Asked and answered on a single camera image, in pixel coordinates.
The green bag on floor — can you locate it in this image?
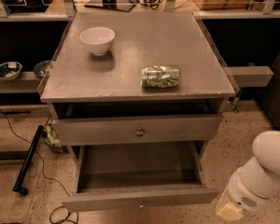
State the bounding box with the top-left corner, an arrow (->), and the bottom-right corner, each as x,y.
43,118 -> 68,154

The dark small bowl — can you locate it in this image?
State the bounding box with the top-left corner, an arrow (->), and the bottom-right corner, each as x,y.
34,61 -> 52,77

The black monitor stand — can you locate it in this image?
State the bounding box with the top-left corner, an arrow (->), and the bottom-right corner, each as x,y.
84,0 -> 136,12

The grey shelf beam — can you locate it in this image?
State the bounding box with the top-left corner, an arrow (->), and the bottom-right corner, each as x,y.
229,66 -> 273,88

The grey wooden drawer cabinet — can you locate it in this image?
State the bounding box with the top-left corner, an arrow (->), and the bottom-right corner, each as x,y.
41,12 -> 235,157

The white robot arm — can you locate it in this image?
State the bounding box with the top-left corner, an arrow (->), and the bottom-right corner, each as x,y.
216,131 -> 280,221

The green chip bag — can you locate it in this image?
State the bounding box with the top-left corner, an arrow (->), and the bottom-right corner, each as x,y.
141,65 -> 181,89

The grey top drawer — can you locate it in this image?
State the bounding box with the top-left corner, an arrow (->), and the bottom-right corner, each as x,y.
52,103 -> 222,146

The black metal bar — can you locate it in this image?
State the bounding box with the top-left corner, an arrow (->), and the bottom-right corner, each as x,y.
12,125 -> 44,195

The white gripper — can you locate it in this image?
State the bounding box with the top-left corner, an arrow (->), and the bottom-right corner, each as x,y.
216,169 -> 268,222

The grey drawer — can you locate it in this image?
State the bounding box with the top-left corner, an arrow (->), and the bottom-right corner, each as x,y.
63,142 -> 218,212
52,103 -> 222,146

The white bowl with items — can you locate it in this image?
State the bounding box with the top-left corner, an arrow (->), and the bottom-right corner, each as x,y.
0,62 -> 22,81

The black floor cable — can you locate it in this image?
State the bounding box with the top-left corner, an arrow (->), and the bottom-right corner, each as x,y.
0,91 -> 80,224

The white ceramic bowl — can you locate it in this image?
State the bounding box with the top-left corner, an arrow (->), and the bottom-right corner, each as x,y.
80,27 -> 116,56

